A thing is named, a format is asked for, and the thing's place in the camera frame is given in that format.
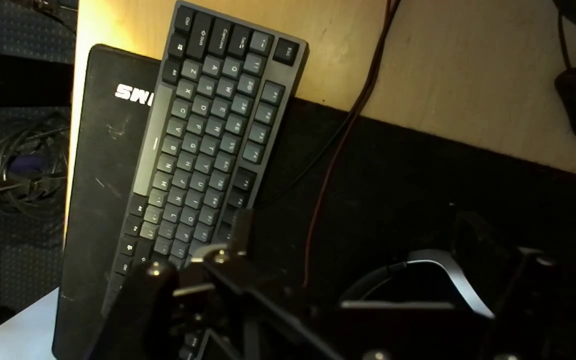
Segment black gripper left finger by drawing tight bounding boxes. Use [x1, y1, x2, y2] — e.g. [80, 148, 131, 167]
[87, 206, 344, 360]

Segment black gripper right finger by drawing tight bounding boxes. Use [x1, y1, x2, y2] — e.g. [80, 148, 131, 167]
[454, 210, 576, 360]

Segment black keyboard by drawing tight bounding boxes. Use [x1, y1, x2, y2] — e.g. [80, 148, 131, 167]
[101, 0, 313, 318]

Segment black desk mat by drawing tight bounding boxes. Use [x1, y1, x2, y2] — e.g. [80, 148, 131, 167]
[52, 42, 576, 360]

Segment tangled black cables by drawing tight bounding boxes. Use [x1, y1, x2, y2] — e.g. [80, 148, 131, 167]
[0, 108, 72, 253]

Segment dark red keyboard cable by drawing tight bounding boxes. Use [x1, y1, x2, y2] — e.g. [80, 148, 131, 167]
[301, 0, 405, 291]

